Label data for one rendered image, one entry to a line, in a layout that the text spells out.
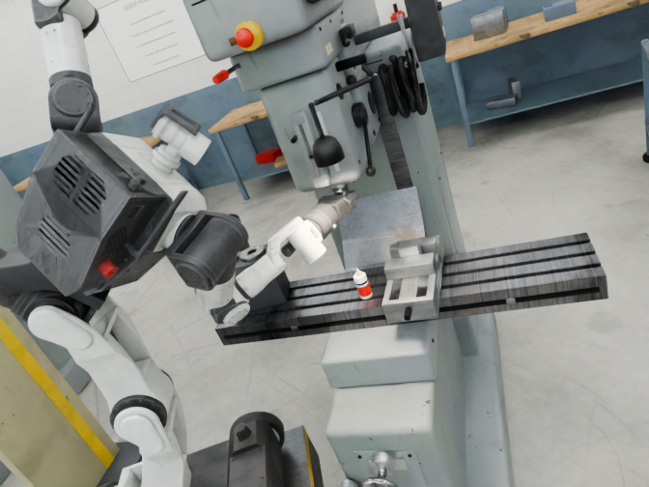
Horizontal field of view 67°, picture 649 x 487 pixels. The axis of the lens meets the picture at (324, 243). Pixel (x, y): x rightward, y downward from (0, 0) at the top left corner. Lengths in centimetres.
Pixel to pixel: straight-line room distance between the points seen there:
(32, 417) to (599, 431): 243
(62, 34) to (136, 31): 523
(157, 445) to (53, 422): 142
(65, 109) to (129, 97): 567
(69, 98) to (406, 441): 120
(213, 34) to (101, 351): 77
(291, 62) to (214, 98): 504
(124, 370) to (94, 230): 47
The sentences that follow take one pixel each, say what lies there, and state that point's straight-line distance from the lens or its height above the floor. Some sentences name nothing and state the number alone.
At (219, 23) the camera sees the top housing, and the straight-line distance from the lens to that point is 121.
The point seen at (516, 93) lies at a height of 30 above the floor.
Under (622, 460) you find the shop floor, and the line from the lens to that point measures 224.
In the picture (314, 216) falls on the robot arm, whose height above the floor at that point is 128.
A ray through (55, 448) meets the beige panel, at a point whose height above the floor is 37.
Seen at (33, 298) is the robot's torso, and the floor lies 143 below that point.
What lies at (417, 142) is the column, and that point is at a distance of 180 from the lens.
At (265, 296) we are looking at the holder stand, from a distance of 175.
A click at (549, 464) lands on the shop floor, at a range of 222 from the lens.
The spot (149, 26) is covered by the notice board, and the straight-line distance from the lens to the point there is 646.
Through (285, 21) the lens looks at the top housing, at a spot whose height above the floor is 176.
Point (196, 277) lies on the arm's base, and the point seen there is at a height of 139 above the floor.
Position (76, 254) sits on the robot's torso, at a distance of 107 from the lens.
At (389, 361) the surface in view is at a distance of 152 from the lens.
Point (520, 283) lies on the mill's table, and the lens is 152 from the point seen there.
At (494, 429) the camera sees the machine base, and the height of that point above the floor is 20.
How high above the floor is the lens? 181
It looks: 26 degrees down
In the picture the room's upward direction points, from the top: 21 degrees counter-clockwise
